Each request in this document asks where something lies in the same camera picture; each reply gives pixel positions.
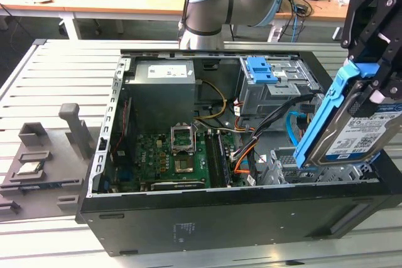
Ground metal disk bay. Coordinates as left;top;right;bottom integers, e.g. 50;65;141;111
257;146;374;186

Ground black graphics card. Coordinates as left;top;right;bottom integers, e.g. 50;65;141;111
149;180;207;191

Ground white power strip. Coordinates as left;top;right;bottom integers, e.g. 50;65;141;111
268;26;283;43

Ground blue wire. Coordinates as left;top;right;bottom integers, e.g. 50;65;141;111
285;111;307;148

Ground yellow wires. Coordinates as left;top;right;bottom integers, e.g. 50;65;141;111
194;80;229;121

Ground grey metal drive cage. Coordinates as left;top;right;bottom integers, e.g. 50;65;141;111
235;57;324;124

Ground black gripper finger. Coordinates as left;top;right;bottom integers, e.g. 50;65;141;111
370;34;402;104
340;0;397;117

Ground grey power supply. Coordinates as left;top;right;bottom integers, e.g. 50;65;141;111
124;60;198;134

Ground blue network cable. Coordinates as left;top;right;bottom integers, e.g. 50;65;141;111
292;13;300;43

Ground black PC case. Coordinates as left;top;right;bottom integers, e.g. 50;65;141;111
75;48;402;258

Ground metal socket cover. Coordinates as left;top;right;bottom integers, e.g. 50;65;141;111
169;122;197;156

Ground CPU socket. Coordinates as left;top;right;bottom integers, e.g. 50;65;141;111
174;151;197;174

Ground black cable bundle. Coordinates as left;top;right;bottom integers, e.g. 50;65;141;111
247;94;315;143

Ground blue drive latch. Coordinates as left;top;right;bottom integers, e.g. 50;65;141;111
246;56;279;84

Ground silver CPU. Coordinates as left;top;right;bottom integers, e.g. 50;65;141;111
17;161;43;176

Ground green motherboard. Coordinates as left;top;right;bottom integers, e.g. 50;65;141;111
103;129;249;192

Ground RAM slot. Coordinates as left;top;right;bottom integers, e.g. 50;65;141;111
204;130;227;187

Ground hard disk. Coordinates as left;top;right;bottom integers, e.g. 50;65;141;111
293;60;402;170

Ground orange wire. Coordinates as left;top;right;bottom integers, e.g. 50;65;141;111
234;142;258;174

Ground grey parts rack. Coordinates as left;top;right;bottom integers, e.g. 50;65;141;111
0;102;97;222

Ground wooden desk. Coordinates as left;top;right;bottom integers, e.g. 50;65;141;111
0;0;402;41

